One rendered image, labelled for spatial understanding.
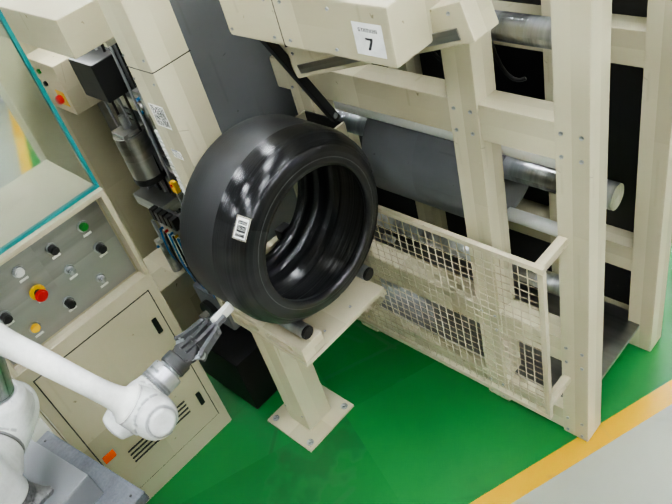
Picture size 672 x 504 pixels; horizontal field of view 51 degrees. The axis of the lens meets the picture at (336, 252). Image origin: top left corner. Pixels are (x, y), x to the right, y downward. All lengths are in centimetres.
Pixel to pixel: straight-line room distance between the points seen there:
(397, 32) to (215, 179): 60
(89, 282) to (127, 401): 83
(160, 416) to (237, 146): 71
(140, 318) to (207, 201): 86
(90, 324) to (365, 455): 117
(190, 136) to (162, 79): 19
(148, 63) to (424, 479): 176
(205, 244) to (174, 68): 48
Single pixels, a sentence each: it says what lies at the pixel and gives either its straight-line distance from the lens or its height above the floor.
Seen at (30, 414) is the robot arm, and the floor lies 91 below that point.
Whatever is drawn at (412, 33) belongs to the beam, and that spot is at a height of 169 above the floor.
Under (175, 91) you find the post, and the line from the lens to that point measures 199.
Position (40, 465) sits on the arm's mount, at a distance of 240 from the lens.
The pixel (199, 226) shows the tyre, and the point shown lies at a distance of 186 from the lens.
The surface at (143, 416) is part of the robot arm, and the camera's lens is 170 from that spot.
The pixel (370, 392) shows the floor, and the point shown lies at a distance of 303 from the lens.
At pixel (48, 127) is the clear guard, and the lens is 225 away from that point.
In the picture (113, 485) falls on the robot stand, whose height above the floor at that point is 65.
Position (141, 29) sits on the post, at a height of 177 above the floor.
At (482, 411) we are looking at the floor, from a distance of 290.
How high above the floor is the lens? 238
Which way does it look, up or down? 40 degrees down
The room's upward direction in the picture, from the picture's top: 17 degrees counter-clockwise
